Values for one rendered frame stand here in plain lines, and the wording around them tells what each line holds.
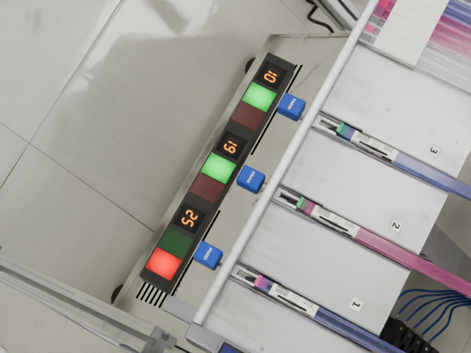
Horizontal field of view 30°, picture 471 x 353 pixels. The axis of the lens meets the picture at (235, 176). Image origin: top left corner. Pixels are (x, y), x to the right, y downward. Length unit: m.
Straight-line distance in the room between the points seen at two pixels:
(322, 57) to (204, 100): 0.30
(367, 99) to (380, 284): 0.24
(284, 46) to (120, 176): 0.43
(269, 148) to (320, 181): 0.58
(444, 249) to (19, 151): 0.80
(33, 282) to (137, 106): 0.53
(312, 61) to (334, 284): 0.77
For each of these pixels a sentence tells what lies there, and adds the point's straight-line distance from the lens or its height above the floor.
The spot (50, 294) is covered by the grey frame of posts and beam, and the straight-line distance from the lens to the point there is 1.38.
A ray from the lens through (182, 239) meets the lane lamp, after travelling 1.09.
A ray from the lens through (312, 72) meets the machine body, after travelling 1.74.
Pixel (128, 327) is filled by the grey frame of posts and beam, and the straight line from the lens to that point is 1.19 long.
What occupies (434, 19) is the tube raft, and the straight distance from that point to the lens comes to 1.19.
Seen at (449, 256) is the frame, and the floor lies 0.66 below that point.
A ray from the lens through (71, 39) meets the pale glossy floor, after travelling 1.74.
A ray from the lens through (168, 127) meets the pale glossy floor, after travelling 1.85.
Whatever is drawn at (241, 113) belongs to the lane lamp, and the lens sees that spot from 1.14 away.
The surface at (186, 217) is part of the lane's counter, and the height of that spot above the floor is 0.65.
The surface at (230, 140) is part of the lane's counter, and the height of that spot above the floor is 0.65.
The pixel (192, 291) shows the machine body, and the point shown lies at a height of 0.27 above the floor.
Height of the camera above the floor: 1.55
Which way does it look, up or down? 52 degrees down
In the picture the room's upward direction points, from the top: 101 degrees clockwise
